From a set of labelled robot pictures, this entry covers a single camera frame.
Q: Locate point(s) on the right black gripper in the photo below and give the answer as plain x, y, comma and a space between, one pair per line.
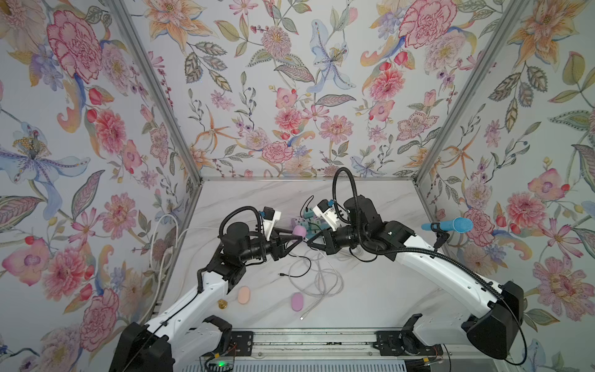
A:
330, 246

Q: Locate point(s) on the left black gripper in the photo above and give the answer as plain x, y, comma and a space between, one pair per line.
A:
277, 251

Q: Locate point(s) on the teal power strip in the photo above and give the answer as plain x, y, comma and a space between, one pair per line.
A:
314, 227

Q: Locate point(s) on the purple earbud case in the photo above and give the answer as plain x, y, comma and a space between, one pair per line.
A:
297, 302
300, 231

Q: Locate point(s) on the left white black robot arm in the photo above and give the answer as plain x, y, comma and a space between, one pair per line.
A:
181, 334

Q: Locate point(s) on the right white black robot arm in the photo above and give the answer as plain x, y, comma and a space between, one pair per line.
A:
493, 313

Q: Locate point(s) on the purple power strip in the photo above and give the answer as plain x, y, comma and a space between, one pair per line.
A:
295, 221

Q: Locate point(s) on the peach earbud case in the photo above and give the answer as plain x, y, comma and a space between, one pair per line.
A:
244, 295

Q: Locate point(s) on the blue microphone on stand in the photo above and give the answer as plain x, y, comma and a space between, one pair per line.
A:
443, 229

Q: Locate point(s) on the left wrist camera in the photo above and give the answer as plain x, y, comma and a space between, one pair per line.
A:
270, 217

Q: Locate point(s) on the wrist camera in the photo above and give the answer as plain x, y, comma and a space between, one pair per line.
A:
325, 210
270, 217

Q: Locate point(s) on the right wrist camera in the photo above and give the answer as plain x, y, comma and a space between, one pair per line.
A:
325, 210

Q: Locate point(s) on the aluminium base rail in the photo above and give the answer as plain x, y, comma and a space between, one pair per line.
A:
348, 343

